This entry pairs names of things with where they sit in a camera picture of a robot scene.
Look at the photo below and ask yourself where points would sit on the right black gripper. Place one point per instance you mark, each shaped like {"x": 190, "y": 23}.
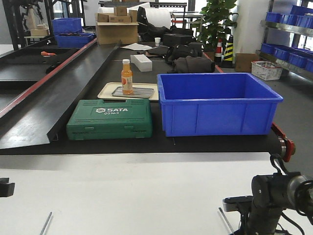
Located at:
{"x": 271, "y": 195}

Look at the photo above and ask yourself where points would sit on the green black screwdriver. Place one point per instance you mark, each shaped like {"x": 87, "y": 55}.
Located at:
{"x": 226, "y": 220}
{"x": 42, "y": 232}

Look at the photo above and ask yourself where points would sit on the small grey metal tray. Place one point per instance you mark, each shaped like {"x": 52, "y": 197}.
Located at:
{"x": 137, "y": 92}

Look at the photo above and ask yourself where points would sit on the beige plastic tray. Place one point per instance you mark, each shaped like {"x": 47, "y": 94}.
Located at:
{"x": 106, "y": 92}

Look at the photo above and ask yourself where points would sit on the large blue plastic bin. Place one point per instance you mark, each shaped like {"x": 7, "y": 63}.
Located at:
{"x": 210, "y": 104}

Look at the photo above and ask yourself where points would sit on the white plastic basket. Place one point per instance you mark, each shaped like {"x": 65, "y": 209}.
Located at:
{"x": 266, "y": 70}

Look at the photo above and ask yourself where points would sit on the brown cardboard box on floor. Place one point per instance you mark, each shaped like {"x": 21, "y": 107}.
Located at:
{"x": 243, "y": 61}

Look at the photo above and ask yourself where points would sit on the yellow black traffic cone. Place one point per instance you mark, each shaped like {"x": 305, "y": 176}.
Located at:
{"x": 227, "y": 61}

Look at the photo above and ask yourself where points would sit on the red white traffic cone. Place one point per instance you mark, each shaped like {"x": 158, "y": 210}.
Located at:
{"x": 218, "y": 52}

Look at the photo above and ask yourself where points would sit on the dark grey cloth bundle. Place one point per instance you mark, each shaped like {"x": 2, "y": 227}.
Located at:
{"x": 193, "y": 65}

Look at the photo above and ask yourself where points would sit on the black bag on conveyor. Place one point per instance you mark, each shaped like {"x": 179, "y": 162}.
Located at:
{"x": 193, "y": 49}

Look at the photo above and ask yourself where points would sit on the white rectangular box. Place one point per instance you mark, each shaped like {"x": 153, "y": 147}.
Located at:
{"x": 143, "y": 63}

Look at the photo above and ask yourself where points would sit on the green potted plant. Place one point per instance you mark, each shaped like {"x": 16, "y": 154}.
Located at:
{"x": 214, "y": 23}

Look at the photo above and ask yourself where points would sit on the orange juice bottle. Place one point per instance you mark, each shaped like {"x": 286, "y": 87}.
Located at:
{"x": 127, "y": 77}

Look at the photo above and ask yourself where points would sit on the white paper cup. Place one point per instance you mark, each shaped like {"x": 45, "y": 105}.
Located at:
{"x": 157, "y": 41}

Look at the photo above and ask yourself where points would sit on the green SATA tool case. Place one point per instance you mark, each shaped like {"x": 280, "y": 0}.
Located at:
{"x": 98, "y": 120}

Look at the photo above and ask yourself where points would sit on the large cardboard box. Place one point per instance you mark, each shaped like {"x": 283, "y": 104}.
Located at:
{"x": 110, "y": 33}

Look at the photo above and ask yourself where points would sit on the blue bin on conveyor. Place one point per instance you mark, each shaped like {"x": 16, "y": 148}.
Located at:
{"x": 74, "y": 40}

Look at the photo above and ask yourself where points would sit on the red conveyor end bracket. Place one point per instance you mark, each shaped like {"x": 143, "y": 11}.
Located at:
{"x": 288, "y": 147}

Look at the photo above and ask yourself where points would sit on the orange handled tool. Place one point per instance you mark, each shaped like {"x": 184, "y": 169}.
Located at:
{"x": 47, "y": 54}

